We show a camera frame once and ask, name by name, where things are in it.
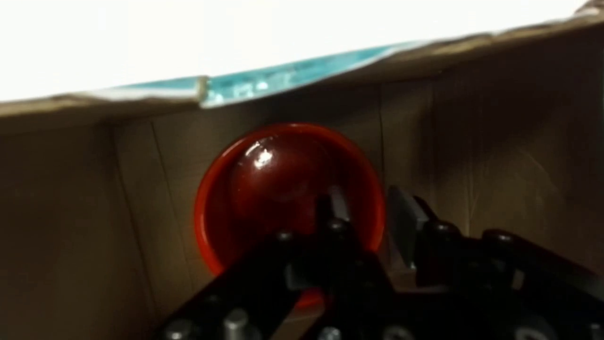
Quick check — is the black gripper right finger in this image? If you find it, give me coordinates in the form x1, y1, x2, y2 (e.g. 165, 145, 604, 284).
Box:
386, 184, 604, 340

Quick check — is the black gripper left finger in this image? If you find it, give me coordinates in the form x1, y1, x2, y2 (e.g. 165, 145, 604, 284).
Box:
154, 192, 395, 340

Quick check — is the orange red cup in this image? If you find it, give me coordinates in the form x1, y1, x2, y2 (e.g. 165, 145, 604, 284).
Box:
193, 120, 388, 309

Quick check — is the cardboard box with blue print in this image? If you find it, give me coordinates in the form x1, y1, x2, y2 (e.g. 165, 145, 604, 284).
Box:
0, 1, 604, 340

